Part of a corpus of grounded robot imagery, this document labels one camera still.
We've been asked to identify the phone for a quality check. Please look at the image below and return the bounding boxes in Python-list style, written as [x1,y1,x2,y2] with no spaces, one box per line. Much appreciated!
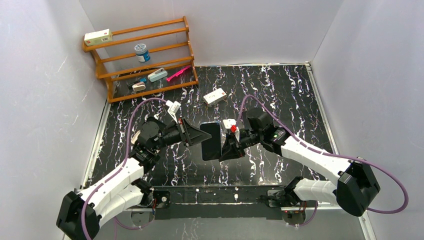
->
[200,122,222,161]

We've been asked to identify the beige white phone case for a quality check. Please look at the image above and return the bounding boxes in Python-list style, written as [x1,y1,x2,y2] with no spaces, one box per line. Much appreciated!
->
[130,130,141,145]

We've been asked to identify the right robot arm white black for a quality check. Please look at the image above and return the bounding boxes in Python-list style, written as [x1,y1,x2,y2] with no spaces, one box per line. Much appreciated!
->
[219,107,381,217]

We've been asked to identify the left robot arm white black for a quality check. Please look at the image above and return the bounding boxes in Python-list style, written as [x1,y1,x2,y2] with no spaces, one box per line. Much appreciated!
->
[56,117,212,240]

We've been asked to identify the white box with barcode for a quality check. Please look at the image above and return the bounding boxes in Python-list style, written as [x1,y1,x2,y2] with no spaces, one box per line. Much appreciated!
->
[202,88,227,107]

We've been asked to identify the pink comb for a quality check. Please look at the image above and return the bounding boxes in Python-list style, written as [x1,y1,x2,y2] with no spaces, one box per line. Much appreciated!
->
[166,65,192,82]

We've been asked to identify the beige small stapler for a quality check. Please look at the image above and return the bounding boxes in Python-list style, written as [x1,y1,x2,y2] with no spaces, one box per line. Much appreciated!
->
[131,82,146,92]

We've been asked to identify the black blue marker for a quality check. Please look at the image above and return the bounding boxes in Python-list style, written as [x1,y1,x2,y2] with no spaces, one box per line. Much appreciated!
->
[127,77,147,88]

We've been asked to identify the wooden shelf rack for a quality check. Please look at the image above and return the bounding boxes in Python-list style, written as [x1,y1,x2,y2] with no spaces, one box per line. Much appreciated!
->
[82,16,199,103]

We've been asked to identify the blue white jar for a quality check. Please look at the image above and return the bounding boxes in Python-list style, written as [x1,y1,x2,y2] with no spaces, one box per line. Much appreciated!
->
[134,43,151,63]

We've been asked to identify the white green box on shelf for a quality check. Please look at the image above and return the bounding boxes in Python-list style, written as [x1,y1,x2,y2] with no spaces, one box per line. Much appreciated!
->
[84,28,113,46]

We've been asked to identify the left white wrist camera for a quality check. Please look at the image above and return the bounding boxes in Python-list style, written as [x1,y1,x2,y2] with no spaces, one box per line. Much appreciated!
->
[165,100,181,123]

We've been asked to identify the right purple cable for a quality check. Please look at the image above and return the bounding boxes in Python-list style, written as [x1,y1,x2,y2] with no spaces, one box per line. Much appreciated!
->
[235,94,409,215]

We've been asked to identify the purple cable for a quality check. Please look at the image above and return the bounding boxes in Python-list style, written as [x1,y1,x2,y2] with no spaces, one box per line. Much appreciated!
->
[235,94,409,215]
[81,97,170,240]

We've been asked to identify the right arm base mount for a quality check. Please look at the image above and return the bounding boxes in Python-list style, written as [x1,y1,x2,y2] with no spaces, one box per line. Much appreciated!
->
[260,190,307,227]

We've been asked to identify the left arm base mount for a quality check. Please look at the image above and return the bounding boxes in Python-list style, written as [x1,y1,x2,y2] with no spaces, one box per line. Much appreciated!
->
[130,188,170,229]

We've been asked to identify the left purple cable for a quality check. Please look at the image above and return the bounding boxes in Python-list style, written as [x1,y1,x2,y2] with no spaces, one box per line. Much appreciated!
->
[81,97,170,240]

